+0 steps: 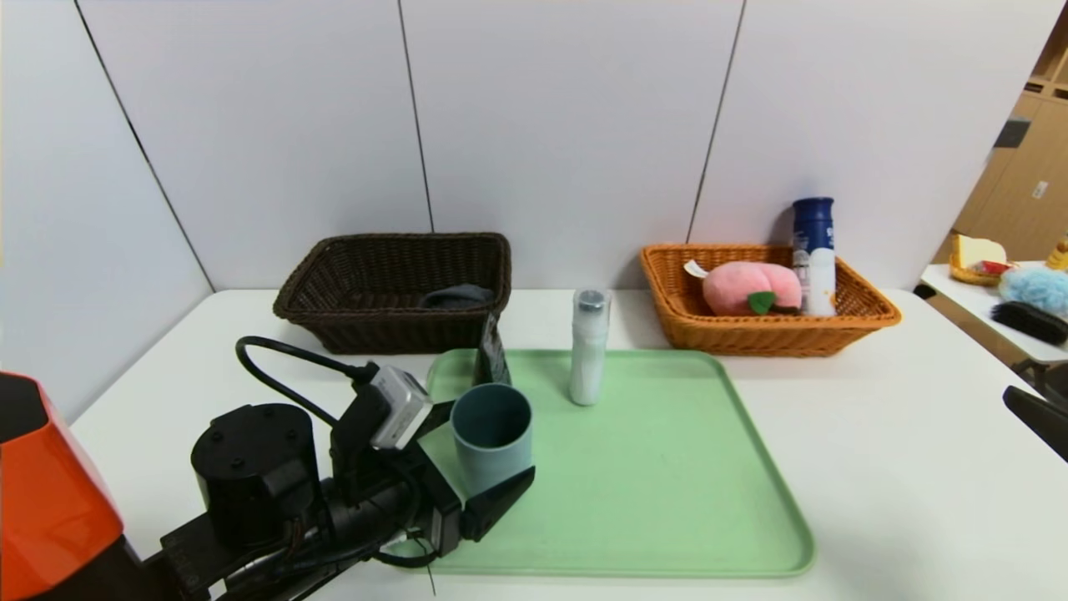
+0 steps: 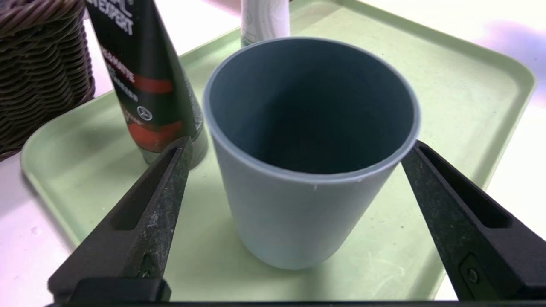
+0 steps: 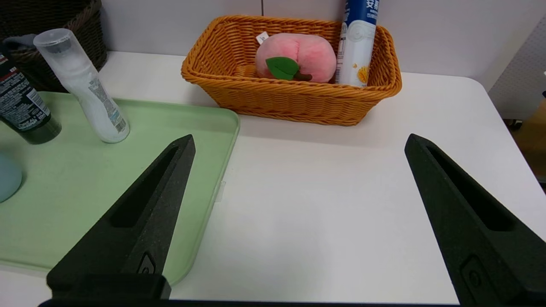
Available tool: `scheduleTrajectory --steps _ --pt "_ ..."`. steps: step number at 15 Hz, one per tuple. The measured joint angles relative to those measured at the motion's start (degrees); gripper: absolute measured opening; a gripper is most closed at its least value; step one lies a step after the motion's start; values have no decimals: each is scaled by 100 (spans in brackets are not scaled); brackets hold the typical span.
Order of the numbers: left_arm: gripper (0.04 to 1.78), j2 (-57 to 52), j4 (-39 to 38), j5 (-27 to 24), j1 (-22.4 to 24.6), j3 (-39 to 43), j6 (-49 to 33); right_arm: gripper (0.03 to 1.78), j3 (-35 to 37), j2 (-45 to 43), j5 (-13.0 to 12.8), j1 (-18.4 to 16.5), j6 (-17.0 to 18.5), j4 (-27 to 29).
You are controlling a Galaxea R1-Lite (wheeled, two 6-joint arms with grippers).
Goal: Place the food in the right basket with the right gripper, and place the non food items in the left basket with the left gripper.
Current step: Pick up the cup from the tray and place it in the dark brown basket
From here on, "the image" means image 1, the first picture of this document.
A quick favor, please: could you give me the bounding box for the orange wicker basket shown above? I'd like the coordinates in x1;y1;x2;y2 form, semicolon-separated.
639;243;903;358

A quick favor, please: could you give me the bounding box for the dark brown wicker basket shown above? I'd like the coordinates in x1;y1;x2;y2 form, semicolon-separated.
272;232;512;355

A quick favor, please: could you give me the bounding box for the light wooden cabinet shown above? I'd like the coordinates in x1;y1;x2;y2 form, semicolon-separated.
930;8;1068;266

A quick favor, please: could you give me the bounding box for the black table leg frame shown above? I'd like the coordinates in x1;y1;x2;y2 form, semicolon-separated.
1012;359;1068;395

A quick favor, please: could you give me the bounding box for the yellow bowl with snacks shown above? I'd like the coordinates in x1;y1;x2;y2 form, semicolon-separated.
949;235;1008;288

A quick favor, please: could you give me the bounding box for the white side table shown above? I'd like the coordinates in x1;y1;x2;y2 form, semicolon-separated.
920;264;1068;365

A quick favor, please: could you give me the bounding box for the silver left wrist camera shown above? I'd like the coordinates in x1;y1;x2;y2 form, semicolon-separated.
367;366;433;452

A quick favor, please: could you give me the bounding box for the pink plush peach toy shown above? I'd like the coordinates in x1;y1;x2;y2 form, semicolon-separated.
684;260;804;317

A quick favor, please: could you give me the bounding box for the dark grey towel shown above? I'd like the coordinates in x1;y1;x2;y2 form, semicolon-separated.
420;284;495;311

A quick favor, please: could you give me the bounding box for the blue-grey plastic cup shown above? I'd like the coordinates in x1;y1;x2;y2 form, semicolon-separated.
450;382;534;500

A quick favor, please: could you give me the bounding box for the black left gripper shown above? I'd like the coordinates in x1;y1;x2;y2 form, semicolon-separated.
320;312;536;558

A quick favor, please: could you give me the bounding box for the white bottle with blue cap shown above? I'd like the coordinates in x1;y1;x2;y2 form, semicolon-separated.
791;197;838;317

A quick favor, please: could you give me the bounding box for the light blue fluffy sponge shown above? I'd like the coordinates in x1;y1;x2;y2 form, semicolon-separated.
998;262;1068;320

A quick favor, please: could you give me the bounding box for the small white bottle silver cap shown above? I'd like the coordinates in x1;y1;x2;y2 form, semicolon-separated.
570;288;612;407

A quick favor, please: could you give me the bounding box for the black brush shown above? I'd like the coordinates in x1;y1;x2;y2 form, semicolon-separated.
990;302;1068;346

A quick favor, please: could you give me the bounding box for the light green plastic tray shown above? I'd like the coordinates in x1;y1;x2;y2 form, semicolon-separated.
383;348;817;578

